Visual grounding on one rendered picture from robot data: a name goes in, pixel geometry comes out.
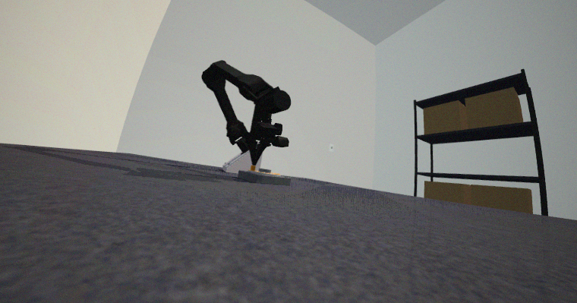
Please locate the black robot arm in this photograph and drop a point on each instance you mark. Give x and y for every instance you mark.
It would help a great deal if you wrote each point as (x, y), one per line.
(267, 100)

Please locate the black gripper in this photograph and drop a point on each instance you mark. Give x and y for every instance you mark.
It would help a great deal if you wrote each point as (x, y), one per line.
(235, 132)

